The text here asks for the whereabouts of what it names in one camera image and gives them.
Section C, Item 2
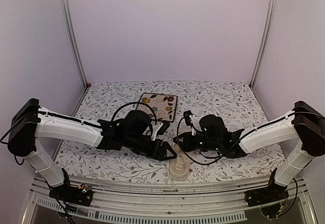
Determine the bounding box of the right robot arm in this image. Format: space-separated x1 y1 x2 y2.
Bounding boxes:
173 101 324 202

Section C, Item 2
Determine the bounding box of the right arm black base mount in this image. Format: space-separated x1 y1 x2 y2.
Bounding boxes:
244 168 289 207

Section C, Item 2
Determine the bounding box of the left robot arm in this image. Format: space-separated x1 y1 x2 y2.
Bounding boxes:
1 98 177 201

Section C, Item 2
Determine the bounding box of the right aluminium corner post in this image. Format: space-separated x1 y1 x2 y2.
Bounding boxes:
249 0 277 90

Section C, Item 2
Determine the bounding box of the square floral ceramic plate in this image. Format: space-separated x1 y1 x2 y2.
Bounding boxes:
139 93 178 122

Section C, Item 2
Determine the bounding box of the aluminium front rail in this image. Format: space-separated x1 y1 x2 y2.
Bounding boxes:
21 175 318 224

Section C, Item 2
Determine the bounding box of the aluminium corner post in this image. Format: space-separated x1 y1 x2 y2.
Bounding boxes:
60 0 88 89
249 0 277 90

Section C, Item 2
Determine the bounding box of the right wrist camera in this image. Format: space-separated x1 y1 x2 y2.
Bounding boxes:
183 110 196 136

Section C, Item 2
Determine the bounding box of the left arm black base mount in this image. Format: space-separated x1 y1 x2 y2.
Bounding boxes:
49 169 93 207

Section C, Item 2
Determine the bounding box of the left aluminium corner post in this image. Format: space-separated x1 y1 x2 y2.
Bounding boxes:
60 0 88 89

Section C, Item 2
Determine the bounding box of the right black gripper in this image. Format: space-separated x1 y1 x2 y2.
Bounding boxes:
174 131 221 152

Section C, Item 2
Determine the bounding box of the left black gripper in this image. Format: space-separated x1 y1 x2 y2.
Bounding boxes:
124 133 178 161

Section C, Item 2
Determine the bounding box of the white lace sneaker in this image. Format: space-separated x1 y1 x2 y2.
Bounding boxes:
167 144 190 181

